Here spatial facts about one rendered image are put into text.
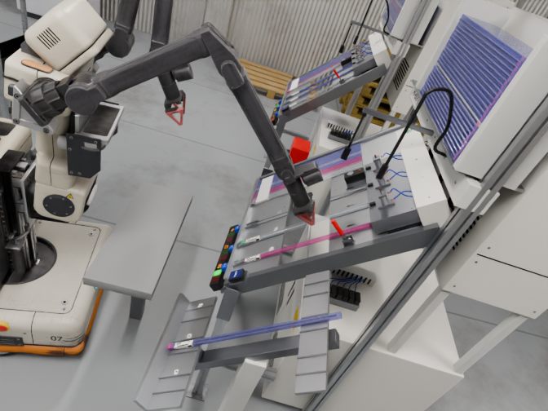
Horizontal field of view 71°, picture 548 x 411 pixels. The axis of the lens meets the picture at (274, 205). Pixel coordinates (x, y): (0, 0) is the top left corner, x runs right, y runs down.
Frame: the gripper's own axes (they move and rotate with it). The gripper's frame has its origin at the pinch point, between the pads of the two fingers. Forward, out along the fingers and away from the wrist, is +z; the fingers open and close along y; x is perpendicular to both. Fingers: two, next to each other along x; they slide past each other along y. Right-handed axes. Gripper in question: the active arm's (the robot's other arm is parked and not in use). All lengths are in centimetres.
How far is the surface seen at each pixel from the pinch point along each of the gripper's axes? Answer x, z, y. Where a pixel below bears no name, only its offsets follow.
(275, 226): 15.9, 1.0, 5.2
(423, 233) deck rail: -35.1, -1.1, -21.2
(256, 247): 22.4, 1.4, -4.4
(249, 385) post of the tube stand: 21, 13, -52
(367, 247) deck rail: -19.0, -0.8, -21.2
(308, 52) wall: 41, 29, 417
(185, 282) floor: 95, 41, 33
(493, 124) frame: -56, -29, -23
